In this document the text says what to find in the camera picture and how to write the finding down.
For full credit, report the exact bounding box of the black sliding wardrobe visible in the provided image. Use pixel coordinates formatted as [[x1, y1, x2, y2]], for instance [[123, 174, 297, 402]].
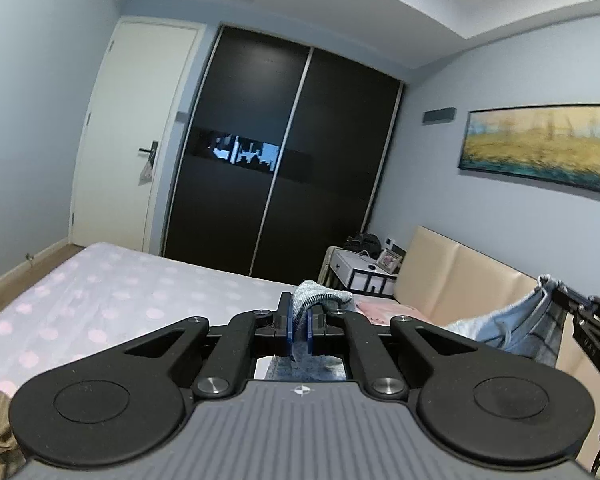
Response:
[[160, 24, 406, 278]]

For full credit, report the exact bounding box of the grey wall box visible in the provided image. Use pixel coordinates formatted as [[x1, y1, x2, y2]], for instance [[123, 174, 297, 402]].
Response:
[[422, 107, 457, 125]]

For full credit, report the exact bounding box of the framed landscape painting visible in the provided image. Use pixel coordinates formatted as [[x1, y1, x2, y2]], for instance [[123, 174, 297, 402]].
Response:
[[457, 104, 600, 197]]

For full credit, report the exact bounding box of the polka dot bed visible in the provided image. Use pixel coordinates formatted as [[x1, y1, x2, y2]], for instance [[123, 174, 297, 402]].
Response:
[[0, 241, 433, 401]]

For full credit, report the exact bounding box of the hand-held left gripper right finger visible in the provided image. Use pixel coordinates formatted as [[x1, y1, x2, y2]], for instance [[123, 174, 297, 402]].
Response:
[[306, 302, 481, 402]]

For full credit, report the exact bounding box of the white door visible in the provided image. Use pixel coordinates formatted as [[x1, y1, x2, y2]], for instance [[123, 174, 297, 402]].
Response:
[[70, 17, 206, 256]]

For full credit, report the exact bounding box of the light pink pillow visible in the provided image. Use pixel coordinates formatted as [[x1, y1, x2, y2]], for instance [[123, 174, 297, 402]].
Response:
[[354, 297, 433, 326]]

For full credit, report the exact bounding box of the white nightstand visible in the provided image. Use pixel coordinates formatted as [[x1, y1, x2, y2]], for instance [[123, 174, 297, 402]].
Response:
[[320, 246, 398, 301]]

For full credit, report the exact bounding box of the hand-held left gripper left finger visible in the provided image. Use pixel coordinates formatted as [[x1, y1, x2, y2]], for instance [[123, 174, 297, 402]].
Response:
[[122, 291, 297, 402]]

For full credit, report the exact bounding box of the beige padded headboard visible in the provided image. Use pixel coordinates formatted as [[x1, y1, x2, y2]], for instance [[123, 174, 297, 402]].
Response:
[[395, 226, 600, 471]]

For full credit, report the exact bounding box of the black door handle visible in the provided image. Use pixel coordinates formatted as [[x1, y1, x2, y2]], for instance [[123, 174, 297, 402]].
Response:
[[139, 141, 160, 171]]

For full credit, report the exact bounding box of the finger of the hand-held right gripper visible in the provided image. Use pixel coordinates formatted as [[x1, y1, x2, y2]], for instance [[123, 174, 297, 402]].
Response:
[[551, 284, 600, 318], [566, 305, 600, 336]]

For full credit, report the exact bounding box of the thin black striped grey garment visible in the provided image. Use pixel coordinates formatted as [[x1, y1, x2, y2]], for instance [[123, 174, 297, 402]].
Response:
[[267, 274, 570, 382]]

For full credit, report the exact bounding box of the photo frame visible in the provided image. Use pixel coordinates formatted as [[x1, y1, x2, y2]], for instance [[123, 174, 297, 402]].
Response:
[[376, 249, 403, 274]]

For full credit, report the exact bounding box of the black bag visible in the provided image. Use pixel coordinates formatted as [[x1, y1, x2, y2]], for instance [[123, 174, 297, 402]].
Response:
[[343, 232, 382, 257]]

